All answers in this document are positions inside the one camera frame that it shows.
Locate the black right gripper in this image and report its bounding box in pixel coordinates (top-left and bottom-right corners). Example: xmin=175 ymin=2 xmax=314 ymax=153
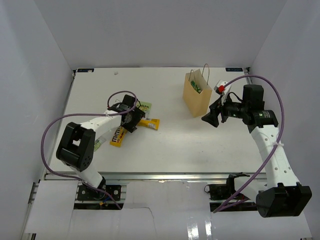
xmin=201 ymin=92 xmax=249 ymax=128

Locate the yellow snack bar wrapper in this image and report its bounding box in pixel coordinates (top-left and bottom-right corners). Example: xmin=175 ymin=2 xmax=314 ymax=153
xmin=137 ymin=118 xmax=160 ymax=130

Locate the brown paper bag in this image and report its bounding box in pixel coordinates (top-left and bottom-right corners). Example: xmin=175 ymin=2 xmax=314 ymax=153
xmin=182 ymin=63 xmax=213 ymax=118

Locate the green yellow chip bag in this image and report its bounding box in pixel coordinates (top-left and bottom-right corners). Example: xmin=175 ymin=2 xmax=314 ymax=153
xmin=190 ymin=80 xmax=202 ymax=94

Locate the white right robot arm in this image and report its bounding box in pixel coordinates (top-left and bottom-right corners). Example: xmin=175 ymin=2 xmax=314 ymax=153
xmin=201 ymin=84 xmax=312 ymax=218

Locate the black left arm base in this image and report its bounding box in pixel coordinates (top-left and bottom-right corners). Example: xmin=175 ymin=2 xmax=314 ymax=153
xmin=76 ymin=184 xmax=122 ymax=201

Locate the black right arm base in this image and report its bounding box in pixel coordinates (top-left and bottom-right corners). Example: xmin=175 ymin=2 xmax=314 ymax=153
xmin=203 ymin=172 xmax=249 ymax=200

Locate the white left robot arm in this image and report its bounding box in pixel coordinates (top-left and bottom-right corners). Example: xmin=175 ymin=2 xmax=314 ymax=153
xmin=56 ymin=92 xmax=145 ymax=200

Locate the yellow m&m's candy bag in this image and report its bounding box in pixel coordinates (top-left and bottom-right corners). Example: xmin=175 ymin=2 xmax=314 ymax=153
xmin=109 ymin=126 xmax=128 ymax=148

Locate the green snack packet centre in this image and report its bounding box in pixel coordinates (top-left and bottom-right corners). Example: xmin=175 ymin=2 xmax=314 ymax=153
xmin=136 ymin=101 xmax=152 ymax=118

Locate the green snack packet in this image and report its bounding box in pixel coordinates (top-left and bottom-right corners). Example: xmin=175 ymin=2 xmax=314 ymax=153
xmin=93 ymin=136 xmax=106 ymax=152
xmin=136 ymin=101 xmax=152 ymax=118

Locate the green snack packet left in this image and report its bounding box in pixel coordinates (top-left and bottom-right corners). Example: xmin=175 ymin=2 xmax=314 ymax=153
xmin=93 ymin=136 xmax=106 ymax=152

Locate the right blue table label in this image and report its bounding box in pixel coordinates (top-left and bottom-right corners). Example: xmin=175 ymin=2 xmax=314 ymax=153
xmin=225 ymin=67 xmax=243 ymax=72

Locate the blue table label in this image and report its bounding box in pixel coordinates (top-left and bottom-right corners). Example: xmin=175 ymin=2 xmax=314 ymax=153
xmin=225 ymin=67 xmax=243 ymax=72
xmin=76 ymin=68 xmax=95 ymax=73

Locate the left blue table label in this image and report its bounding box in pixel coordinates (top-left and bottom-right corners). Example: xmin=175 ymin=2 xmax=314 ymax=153
xmin=76 ymin=68 xmax=95 ymax=73

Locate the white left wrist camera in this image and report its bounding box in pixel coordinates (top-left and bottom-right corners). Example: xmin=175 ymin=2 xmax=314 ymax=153
xmin=107 ymin=102 xmax=122 ymax=112

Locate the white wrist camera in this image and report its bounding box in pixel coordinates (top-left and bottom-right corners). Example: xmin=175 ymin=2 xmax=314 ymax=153
xmin=213 ymin=80 xmax=231 ymax=105
xmin=107 ymin=102 xmax=122 ymax=112

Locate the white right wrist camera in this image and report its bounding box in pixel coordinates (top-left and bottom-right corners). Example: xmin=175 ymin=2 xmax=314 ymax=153
xmin=213 ymin=80 xmax=231 ymax=105

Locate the aluminium front rail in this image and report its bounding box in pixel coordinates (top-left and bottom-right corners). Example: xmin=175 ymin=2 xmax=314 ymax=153
xmin=44 ymin=172 xmax=267 ymax=182

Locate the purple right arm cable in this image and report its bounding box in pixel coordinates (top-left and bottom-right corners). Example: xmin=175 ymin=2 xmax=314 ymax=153
xmin=212 ymin=74 xmax=285 ymax=214

